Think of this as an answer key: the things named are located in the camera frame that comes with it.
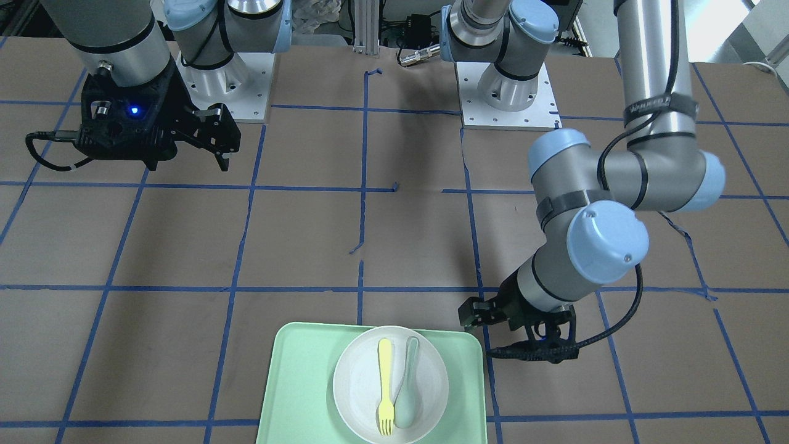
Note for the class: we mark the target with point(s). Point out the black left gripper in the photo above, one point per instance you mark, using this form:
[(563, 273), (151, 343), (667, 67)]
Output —
[(510, 300)]

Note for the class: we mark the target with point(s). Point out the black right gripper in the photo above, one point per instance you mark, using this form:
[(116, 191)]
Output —
[(174, 102)]

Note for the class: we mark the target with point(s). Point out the yellow plastic fork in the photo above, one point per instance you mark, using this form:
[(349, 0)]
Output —
[(385, 408)]

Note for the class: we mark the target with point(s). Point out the white round plate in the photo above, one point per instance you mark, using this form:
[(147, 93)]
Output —
[(357, 386)]

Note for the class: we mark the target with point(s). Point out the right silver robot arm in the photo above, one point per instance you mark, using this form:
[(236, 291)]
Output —
[(127, 36)]

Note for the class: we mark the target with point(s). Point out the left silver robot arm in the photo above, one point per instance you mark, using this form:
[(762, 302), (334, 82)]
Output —
[(588, 200)]

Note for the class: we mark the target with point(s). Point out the pale green plastic spoon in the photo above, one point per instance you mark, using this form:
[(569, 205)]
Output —
[(406, 405)]

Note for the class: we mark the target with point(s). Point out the mint green tray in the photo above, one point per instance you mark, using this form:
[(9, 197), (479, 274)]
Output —
[(298, 403)]

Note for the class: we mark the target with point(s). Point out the black power brick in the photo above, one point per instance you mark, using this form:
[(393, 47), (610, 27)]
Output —
[(417, 31)]

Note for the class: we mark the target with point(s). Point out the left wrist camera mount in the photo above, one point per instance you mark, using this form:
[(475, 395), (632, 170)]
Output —
[(549, 341)]

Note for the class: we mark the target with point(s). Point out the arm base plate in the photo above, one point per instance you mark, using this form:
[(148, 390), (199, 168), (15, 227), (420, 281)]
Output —
[(491, 101), (243, 85)]

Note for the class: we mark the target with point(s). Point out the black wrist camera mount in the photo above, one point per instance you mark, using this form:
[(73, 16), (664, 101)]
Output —
[(138, 123)]

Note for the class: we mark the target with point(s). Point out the aluminium frame post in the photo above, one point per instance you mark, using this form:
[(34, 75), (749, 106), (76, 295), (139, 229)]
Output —
[(366, 26)]

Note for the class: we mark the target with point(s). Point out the silver cable connector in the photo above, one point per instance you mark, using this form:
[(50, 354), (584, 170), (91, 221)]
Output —
[(419, 56)]

